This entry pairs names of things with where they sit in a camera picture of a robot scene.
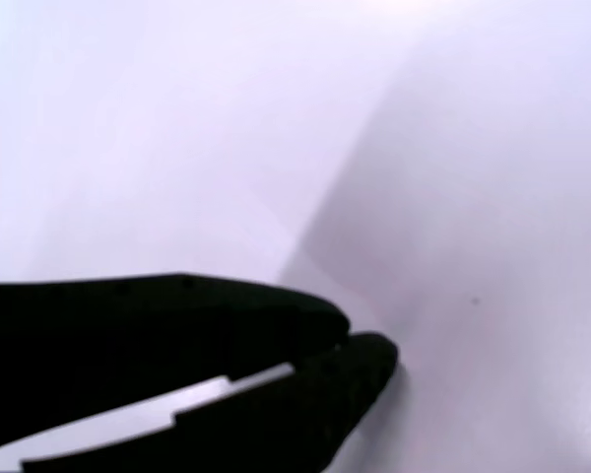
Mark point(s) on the white table cover sheet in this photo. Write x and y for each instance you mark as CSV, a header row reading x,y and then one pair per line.
x,y
226,148

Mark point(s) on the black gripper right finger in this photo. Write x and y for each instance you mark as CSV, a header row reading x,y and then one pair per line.
x,y
315,409

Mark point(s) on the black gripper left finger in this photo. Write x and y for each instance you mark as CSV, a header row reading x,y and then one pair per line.
x,y
152,335

